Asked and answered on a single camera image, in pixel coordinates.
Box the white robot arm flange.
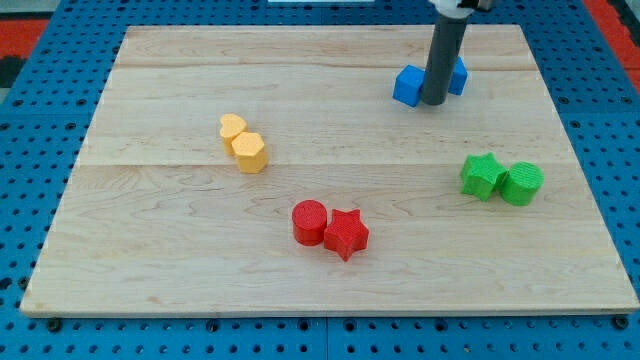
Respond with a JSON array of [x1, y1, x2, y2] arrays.
[[429, 0, 499, 19]]

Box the blue cube block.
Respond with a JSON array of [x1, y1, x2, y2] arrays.
[[392, 65, 425, 107]]

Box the blue triangle block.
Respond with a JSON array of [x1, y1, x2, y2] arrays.
[[448, 56, 468, 96]]

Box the red cylinder block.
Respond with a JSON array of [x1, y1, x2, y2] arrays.
[[292, 200, 328, 246]]

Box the red star block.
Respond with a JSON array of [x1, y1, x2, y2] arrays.
[[324, 209, 369, 262]]

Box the yellow hexagon block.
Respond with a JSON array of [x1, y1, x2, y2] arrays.
[[232, 132, 268, 174]]

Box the wooden board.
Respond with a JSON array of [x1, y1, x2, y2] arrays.
[[20, 25, 639, 318]]

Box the yellow heart block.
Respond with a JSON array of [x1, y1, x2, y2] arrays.
[[219, 113, 248, 156]]

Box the green star block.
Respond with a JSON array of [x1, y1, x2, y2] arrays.
[[460, 152, 508, 201]]

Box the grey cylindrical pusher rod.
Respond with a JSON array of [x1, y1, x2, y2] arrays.
[[421, 14, 469, 106]]

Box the green cylinder block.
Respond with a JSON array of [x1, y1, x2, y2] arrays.
[[500, 162, 545, 206]]

